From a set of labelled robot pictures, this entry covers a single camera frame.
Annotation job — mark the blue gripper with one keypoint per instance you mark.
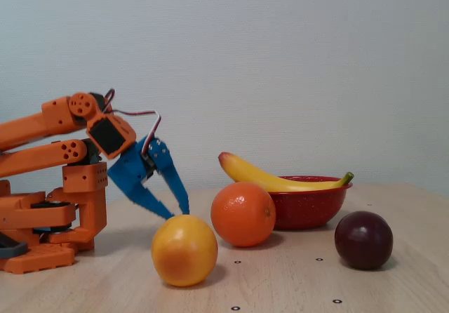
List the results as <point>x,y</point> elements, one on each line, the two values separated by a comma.
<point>130,176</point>

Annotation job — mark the yellow plastic banana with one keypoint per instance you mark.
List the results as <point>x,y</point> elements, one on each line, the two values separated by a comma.
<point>252,176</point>

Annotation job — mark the orange robot base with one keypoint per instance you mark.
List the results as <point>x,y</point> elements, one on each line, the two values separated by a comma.
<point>35,257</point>

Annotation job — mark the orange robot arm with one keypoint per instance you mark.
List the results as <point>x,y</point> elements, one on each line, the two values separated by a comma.
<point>35,158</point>

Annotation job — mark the red speckled bowl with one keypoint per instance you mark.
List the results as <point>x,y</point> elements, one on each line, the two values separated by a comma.
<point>305,207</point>

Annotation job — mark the yellow round fruit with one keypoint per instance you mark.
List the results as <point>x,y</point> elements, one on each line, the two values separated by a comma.
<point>184,251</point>

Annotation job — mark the orange fruit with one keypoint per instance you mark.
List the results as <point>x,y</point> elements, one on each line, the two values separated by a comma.
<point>243,214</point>

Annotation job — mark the grey table clamp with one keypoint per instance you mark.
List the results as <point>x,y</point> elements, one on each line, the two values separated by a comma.
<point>14,248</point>

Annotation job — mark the dark purple plum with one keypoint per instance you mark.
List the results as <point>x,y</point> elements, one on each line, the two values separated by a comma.
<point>363,240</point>

